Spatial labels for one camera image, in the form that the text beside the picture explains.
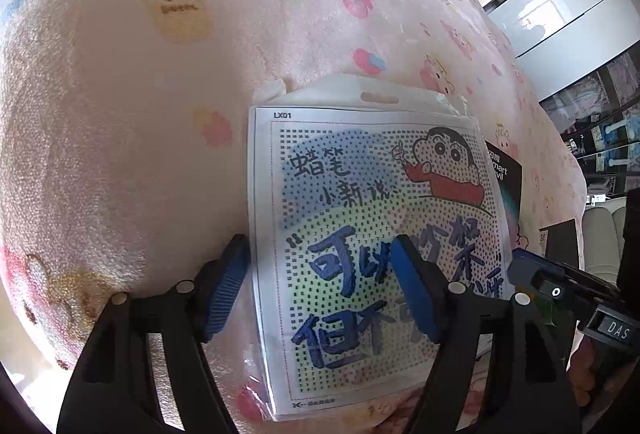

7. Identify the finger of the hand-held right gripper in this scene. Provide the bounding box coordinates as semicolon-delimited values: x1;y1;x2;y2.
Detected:
509;248;621;312

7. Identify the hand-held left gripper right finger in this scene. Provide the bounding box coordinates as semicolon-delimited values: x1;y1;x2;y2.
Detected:
390;235;583;434

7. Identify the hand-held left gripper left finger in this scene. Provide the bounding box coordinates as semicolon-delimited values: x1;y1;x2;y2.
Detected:
56;234;251;434

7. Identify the black packet with rainbow arc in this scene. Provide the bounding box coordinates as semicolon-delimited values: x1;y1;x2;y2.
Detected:
482;139;523;235

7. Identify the cartoon dot painting kit packet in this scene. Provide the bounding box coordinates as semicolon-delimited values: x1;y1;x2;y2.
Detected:
248;74;516;425

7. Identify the person's right hand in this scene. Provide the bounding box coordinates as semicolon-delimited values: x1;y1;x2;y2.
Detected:
570;344;606;410

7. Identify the grey sofa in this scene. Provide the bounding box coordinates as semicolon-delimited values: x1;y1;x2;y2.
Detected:
582;194;626;275

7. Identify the dark display shelf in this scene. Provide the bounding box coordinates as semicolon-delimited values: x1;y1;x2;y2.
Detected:
537;48;640;209

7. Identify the pink printed blanket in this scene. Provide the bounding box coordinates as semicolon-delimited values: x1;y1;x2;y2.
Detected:
0;0;588;434

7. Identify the white fridge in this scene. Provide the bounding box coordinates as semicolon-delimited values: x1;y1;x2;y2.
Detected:
487;0;640;102

